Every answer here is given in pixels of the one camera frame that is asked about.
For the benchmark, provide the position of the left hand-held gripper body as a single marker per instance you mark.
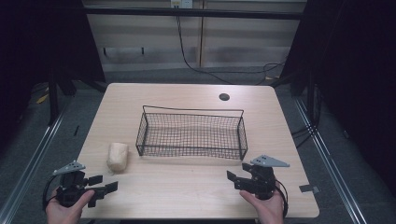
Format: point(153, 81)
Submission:
point(69, 186)

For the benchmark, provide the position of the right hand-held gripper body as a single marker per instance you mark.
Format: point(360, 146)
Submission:
point(264, 180)

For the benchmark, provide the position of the person's left hand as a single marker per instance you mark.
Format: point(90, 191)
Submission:
point(63, 214)

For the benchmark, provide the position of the person's right hand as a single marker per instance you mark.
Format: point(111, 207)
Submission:
point(267, 210)

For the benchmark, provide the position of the beige bread roll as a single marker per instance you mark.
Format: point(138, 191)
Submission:
point(117, 157)

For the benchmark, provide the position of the grey tape strip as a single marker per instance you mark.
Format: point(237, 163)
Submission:
point(309, 188)

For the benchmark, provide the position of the small black stick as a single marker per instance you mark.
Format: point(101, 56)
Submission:
point(76, 130)

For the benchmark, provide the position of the black metal stand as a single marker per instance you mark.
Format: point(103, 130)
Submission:
point(53, 99)

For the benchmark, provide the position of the yellow floor marker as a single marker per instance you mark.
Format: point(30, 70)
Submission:
point(42, 99)

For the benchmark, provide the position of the dark curtain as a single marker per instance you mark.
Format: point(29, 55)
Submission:
point(351, 77)
point(40, 43)

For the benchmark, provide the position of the black horizontal metal bar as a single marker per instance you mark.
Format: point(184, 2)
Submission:
point(193, 13)

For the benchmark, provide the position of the metal floor rail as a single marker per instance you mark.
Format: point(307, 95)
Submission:
point(31, 161)
point(330, 168)

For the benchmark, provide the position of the white wall socket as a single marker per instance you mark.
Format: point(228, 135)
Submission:
point(181, 3)

